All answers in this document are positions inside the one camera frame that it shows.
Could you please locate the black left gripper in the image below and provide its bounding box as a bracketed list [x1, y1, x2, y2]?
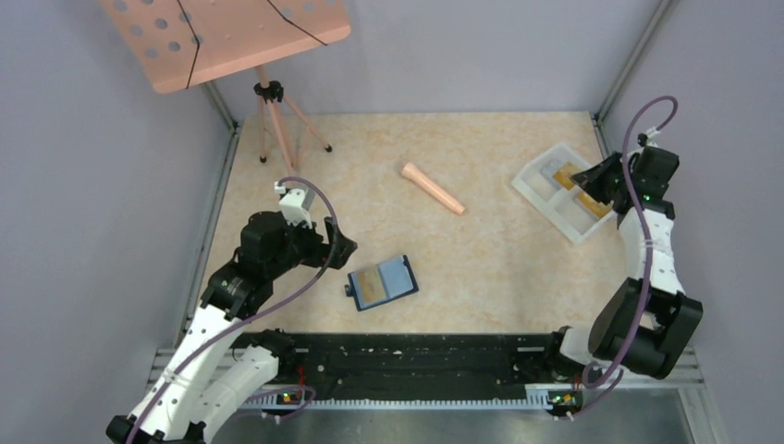
[267, 210, 357, 278]

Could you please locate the gold credit card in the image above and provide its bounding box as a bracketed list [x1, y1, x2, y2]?
[356, 268, 386, 307]
[552, 162, 581, 190]

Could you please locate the blue card holder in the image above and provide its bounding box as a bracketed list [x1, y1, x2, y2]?
[344, 254, 420, 312]

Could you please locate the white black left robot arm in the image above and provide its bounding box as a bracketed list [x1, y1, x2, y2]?
[105, 209, 357, 443]

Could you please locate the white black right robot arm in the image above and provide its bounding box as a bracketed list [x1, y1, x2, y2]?
[542, 146, 704, 381]

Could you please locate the gold card in tray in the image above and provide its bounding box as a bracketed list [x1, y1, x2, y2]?
[577, 192, 613, 220]

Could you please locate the silver card in tray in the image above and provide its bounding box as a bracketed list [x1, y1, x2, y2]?
[540, 158, 564, 189]

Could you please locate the white plastic divided tray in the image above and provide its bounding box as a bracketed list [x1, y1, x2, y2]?
[511, 142, 617, 245]

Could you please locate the pink tapered stick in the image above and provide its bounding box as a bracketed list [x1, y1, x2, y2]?
[401, 163, 466, 216]

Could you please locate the pink music stand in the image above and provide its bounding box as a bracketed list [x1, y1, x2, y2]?
[97, 0, 353, 173]

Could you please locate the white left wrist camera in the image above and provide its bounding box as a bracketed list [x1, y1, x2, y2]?
[275, 185, 315, 228]

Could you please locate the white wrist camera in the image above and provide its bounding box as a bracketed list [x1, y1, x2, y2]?
[636, 127, 661, 149]
[275, 185, 315, 228]

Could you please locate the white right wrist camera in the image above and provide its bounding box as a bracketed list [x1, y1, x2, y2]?
[636, 127, 661, 149]

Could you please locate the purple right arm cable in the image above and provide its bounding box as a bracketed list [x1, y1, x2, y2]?
[580, 95, 680, 421]

